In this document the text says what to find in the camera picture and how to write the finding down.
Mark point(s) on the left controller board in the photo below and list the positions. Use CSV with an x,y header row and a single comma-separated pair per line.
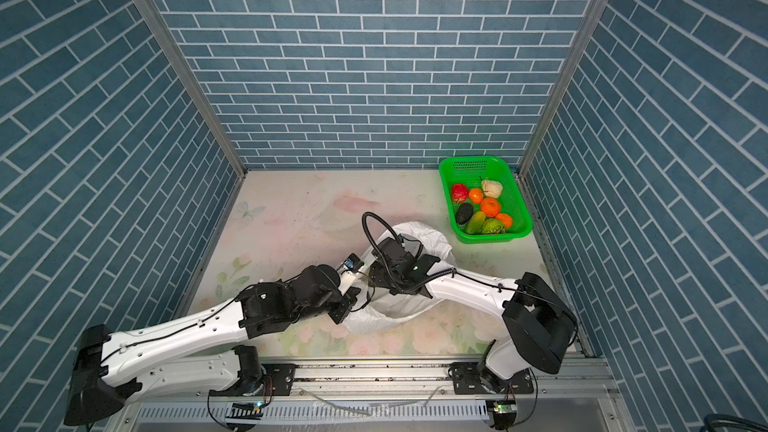
x,y
243,416

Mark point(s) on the orange toy fruit in basket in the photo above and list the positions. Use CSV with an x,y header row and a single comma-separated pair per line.
x,y
505,219

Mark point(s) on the red toy fruit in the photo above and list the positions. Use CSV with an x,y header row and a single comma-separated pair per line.
x,y
459,193

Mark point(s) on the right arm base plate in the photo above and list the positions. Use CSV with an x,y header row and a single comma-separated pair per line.
x,y
470,378

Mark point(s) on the controller board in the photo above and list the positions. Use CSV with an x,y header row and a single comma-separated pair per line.
x,y
243,416
502,414

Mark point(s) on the dark avocado toy fruit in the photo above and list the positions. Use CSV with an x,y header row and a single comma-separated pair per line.
x,y
464,213

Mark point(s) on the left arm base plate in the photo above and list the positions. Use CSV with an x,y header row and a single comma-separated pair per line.
x,y
273,380

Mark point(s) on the green toy fruit in basket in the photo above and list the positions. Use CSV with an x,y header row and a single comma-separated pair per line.
x,y
493,226

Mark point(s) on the green plastic basket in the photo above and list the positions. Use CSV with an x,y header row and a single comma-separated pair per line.
x,y
471,171

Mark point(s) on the white vented cable duct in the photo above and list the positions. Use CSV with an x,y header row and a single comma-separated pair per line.
x,y
315,412

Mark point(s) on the green toy vegetable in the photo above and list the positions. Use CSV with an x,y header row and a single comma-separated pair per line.
x,y
475,225

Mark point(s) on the aluminium mounting rail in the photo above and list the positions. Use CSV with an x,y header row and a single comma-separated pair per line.
x,y
393,377

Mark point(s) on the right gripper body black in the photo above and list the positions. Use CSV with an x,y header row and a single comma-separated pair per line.
x,y
383,277

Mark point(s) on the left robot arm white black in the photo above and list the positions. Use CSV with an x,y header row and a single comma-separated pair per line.
x,y
204,350

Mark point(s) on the right controller board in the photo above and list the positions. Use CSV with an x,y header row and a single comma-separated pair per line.
x,y
502,414

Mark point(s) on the beige toy fruit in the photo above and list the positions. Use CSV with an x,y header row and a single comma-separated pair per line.
x,y
491,188

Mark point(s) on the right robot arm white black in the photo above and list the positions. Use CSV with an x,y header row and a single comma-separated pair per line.
x,y
540,327

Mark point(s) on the orange toy fruit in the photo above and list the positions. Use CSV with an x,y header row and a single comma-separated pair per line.
x,y
490,207
476,195
505,219

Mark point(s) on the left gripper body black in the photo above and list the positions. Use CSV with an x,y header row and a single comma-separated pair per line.
x,y
334,305

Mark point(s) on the white plastic bag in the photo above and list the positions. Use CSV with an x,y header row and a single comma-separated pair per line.
x,y
386,311

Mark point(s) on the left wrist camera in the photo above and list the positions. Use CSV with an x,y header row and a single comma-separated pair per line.
x,y
353,263

